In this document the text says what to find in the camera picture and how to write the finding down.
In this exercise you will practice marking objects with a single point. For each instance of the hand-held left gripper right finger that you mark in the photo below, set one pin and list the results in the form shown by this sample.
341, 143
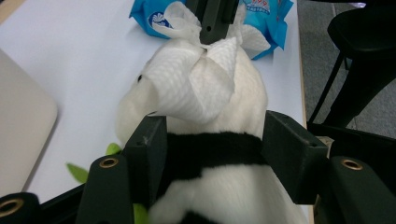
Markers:
292, 155

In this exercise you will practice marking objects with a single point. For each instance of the white plastic storage box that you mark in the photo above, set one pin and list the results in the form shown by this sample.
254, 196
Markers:
21, 130

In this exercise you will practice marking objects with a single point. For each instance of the panda plush toy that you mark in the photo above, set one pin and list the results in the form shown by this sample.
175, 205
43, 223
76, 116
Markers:
224, 193

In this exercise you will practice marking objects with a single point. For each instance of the blue wet wipes pack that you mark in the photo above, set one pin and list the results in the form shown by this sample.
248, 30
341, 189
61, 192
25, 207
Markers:
267, 18

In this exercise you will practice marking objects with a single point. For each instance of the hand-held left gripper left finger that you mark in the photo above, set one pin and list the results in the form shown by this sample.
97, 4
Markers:
149, 155

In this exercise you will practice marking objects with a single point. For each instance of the white wet wipe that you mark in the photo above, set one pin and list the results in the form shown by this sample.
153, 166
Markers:
186, 84

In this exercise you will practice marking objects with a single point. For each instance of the black chair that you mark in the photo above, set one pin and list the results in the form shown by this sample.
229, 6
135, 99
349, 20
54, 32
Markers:
367, 40

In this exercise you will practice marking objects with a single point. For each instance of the pale lilac table mat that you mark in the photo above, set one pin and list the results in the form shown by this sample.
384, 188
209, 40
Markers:
77, 56

